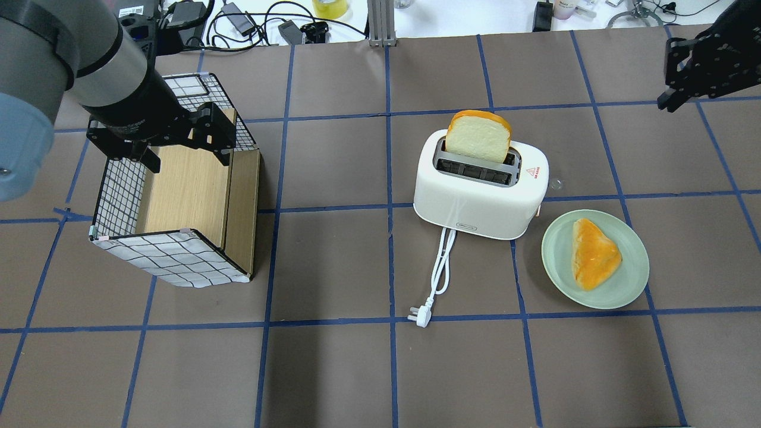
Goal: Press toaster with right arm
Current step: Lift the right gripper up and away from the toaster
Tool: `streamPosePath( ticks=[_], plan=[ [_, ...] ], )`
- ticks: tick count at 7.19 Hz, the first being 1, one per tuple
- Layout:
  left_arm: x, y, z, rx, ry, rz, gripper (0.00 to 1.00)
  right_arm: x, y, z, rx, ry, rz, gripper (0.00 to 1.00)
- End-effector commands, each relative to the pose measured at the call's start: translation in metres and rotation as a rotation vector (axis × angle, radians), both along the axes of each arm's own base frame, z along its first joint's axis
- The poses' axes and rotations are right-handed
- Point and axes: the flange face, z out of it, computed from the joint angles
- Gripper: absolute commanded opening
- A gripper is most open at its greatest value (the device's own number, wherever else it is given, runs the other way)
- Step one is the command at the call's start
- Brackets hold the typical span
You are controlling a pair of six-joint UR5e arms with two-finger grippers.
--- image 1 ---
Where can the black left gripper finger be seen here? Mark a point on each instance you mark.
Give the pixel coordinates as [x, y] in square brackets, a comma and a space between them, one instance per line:
[224, 156]
[151, 161]

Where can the light green plate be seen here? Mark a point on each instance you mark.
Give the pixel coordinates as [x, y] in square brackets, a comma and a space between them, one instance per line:
[623, 287]

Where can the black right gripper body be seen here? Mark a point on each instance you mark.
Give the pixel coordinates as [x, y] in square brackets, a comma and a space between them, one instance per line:
[732, 52]

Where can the orange toast on plate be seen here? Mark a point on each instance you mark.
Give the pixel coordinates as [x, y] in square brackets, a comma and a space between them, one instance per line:
[595, 256]

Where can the aluminium frame post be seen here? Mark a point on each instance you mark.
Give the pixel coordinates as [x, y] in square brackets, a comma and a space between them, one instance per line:
[382, 30]

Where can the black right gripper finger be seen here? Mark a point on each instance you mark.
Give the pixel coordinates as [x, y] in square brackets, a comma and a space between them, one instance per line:
[671, 100]

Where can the black power adapter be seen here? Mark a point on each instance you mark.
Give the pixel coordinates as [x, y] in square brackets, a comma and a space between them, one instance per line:
[239, 20]

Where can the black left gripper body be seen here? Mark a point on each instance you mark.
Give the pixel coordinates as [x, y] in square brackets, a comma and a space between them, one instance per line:
[135, 109]

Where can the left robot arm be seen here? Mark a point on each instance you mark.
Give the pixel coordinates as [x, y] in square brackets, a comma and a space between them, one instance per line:
[107, 63]

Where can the white two-slot toaster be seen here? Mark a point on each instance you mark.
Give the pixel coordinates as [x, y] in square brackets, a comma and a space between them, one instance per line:
[488, 199]

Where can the bread slice in toaster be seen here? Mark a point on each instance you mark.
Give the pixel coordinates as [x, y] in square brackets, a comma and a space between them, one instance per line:
[479, 134]

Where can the grid-pattern wooden storage box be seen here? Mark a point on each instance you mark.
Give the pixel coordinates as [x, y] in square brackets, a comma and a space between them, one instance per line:
[193, 224]

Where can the yellow tape roll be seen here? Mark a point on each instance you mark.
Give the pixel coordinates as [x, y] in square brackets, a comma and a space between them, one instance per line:
[330, 9]

